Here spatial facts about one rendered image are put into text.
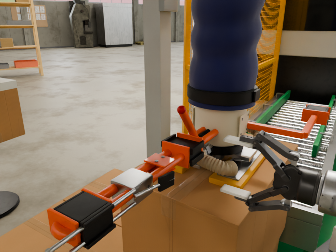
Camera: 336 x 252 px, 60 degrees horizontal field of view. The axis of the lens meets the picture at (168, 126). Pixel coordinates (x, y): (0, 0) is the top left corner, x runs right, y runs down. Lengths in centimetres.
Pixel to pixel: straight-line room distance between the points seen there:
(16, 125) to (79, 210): 182
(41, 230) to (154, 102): 139
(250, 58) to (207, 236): 51
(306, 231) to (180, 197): 84
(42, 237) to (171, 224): 70
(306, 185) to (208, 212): 25
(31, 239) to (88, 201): 88
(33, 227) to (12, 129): 99
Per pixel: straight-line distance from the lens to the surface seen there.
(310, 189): 66
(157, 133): 251
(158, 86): 238
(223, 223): 77
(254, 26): 89
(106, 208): 54
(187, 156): 75
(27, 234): 146
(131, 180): 62
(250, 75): 90
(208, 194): 85
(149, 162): 70
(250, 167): 98
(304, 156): 219
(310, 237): 156
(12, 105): 228
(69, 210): 55
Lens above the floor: 141
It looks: 20 degrees down
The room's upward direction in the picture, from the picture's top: straight up
